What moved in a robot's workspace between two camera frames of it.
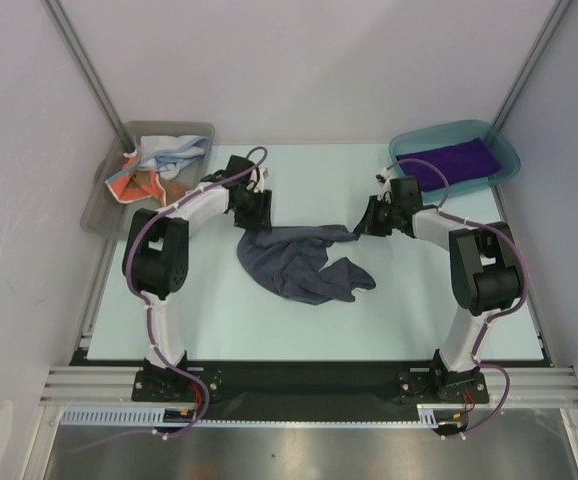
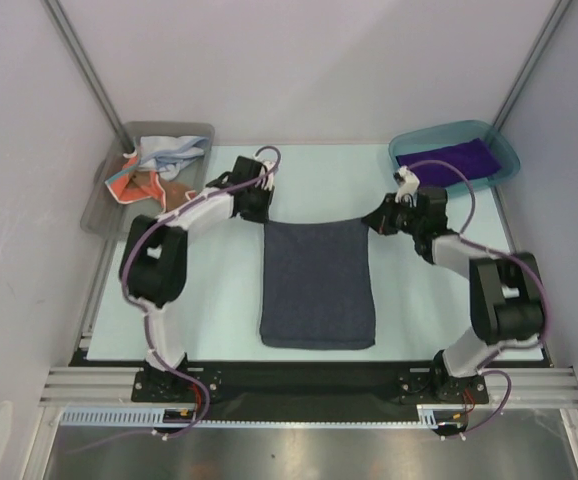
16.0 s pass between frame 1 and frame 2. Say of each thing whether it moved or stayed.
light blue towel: stayed
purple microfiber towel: stayed
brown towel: stayed
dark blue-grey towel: moved
